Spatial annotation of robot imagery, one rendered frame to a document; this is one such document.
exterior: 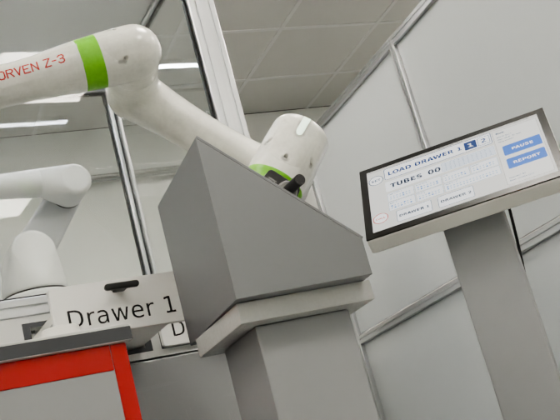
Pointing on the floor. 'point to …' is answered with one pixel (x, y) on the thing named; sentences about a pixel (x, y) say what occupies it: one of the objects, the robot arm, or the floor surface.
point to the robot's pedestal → (296, 355)
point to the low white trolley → (69, 377)
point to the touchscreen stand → (506, 318)
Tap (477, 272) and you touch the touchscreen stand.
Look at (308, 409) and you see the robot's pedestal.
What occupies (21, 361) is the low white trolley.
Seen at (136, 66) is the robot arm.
